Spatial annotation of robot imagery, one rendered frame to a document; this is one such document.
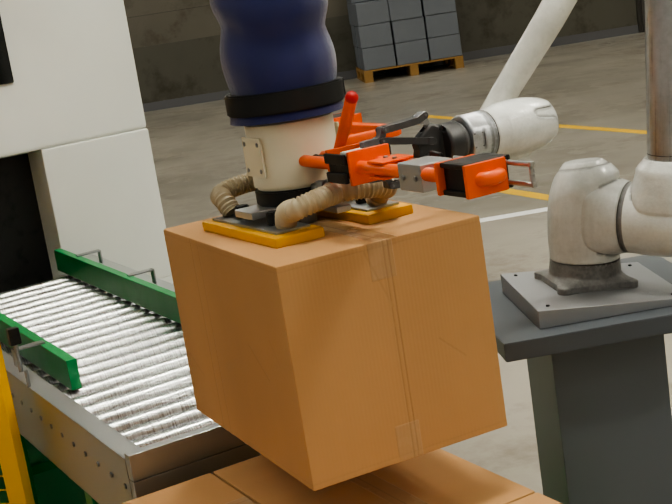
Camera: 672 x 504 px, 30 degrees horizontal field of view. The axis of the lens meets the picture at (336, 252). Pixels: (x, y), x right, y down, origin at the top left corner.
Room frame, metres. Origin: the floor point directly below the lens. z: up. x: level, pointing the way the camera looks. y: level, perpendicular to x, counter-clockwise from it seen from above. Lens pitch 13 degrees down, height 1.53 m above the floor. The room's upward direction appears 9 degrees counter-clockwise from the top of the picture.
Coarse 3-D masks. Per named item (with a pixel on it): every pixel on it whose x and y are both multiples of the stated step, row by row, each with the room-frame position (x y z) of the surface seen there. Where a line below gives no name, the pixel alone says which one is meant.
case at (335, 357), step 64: (192, 256) 2.41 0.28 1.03; (256, 256) 2.13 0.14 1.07; (320, 256) 2.05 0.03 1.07; (384, 256) 2.10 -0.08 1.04; (448, 256) 2.15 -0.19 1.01; (192, 320) 2.48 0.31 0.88; (256, 320) 2.14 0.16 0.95; (320, 320) 2.04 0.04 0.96; (384, 320) 2.09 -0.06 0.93; (448, 320) 2.14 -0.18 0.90; (192, 384) 2.55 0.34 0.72; (256, 384) 2.19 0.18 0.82; (320, 384) 2.03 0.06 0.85; (384, 384) 2.08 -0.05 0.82; (448, 384) 2.13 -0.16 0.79; (256, 448) 2.24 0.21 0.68; (320, 448) 2.02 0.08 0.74; (384, 448) 2.07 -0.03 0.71
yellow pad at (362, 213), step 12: (360, 204) 2.34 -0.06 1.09; (384, 204) 2.30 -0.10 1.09; (396, 204) 2.31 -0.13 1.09; (408, 204) 2.29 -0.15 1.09; (336, 216) 2.36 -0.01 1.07; (348, 216) 2.31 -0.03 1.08; (360, 216) 2.27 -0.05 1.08; (372, 216) 2.25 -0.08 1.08; (384, 216) 2.26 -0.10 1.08; (396, 216) 2.28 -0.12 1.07
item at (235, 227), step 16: (208, 224) 2.43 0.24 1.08; (224, 224) 2.39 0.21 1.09; (240, 224) 2.33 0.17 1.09; (256, 224) 2.30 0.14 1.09; (272, 224) 2.26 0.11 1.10; (304, 224) 2.23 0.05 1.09; (256, 240) 2.23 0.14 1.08; (272, 240) 2.17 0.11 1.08; (288, 240) 2.17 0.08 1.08; (304, 240) 2.19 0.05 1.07
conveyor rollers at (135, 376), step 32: (32, 288) 4.63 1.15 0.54; (64, 288) 4.51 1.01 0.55; (96, 288) 4.47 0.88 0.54; (32, 320) 4.09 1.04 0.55; (64, 320) 4.04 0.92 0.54; (96, 320) 4.00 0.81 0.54; (128, 320) 3.88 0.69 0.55; (160, 320) 3.83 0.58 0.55; (96, 352) 3.62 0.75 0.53; (128, 352) 3.57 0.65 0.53; (160, 352) 3.46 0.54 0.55; (96, 384) 3.25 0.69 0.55; (128, 384) 3.20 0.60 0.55; (160, 384) 3.15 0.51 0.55; (96, 416) 2.97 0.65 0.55; (128, 416) 2.93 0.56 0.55; (160, 416) 2.94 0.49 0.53; (192, 416) 2.89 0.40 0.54
